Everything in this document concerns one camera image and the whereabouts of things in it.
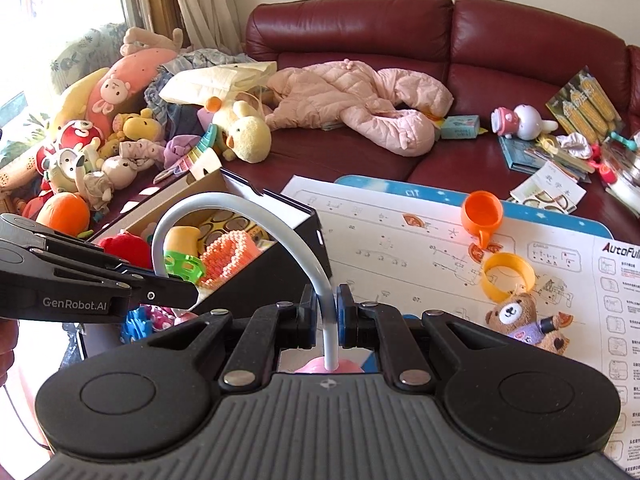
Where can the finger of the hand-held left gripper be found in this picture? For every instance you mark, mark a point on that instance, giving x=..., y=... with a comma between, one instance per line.
x=165, y=292

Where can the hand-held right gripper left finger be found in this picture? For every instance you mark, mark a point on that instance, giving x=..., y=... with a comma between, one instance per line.
x=307, y=320

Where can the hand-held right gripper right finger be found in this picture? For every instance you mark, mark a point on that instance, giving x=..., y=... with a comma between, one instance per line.
x=347, y=320

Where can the pink bear toy white tube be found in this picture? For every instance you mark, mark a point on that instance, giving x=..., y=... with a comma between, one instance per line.
x=330, y=332

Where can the green lattice half ball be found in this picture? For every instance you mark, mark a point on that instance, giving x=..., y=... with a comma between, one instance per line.
x=182, y=266

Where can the yellow plastic dome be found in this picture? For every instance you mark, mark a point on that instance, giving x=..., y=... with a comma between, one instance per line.
x=182, y=239

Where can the red plush toy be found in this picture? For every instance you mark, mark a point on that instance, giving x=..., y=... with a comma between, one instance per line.
x=125, y=249

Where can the black cardboard box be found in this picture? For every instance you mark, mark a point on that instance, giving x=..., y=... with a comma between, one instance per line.
x=300, y=240

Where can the blue plastic toy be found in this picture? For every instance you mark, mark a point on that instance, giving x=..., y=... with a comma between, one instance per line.
x=135, y=324

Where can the orange beaded item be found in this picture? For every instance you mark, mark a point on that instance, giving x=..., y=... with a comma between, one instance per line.
x=230, y=257

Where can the large printed instruction sheet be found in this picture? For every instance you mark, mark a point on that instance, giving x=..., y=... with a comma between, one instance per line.
x=400, y=260

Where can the pastel plastic toy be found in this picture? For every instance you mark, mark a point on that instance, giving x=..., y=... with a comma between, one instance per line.
x=195, y=160

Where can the blue-edged board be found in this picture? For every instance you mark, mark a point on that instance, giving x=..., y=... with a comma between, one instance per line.
x=380, y=185

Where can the pile of plush toys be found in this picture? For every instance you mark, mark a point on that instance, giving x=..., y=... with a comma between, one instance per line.
x=100, y=125

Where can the brown teddy bear purple shirt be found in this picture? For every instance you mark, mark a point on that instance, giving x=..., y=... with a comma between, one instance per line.
x=515, y=317

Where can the orange plastic cup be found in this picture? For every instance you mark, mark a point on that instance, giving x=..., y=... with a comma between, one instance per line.
x=480, y=215

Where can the yellow duck plush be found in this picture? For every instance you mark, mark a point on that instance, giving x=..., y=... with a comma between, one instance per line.
x=247, y=135

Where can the cream paper bag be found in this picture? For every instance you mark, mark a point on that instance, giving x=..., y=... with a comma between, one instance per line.
x=220, y=80

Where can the small teal carton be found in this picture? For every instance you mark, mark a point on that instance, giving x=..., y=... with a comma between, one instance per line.
x=460, y=127

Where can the pink padded jacket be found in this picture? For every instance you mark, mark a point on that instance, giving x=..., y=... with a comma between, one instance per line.
x=350, y=95

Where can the floral cushion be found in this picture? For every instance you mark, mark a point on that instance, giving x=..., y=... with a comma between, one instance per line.
x=75, y=55

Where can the grey blue cloth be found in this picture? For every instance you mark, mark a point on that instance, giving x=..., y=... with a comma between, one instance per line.
x=200, y=60

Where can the blue book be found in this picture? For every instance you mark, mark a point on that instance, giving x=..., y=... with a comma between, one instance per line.
x=520, y=159

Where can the pink and white rabbit toy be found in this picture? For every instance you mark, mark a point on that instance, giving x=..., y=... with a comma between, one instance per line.
x=525, y=122

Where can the dark red leather sofa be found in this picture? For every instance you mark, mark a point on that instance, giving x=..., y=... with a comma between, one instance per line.
x=360, y=30

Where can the beige curtain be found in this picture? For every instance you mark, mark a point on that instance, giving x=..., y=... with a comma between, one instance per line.
x=210, y=0

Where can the corn picture card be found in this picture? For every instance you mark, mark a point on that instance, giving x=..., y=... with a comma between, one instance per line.
x=585, y=105

